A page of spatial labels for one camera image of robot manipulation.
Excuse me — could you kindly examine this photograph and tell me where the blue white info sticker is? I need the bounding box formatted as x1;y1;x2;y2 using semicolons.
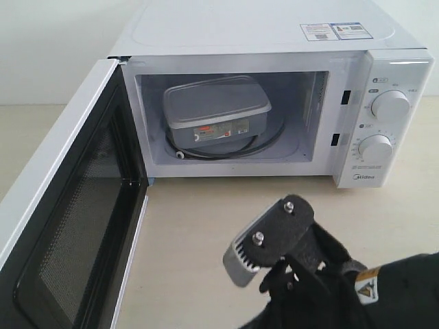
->
300;22;373;42

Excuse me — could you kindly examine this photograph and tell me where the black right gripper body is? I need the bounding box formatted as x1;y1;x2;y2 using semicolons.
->
245;255;364;329

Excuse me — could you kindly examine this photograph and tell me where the lower white timer knob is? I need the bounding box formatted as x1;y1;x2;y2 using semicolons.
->
358;134;393;161

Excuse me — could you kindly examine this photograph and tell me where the white Midea microwave body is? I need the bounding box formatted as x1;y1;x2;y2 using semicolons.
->
108;1;434;188

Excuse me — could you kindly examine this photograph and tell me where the upper white power knob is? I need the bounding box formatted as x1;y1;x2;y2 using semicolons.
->
371;90;410;123

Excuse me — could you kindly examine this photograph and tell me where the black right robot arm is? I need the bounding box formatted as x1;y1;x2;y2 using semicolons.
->
244;254;438;328

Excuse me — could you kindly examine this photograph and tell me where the white plastic food container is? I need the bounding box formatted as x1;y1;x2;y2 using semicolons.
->
163;75;272;149

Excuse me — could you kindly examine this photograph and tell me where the white microwave door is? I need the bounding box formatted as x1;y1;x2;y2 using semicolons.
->
1;58;148;328

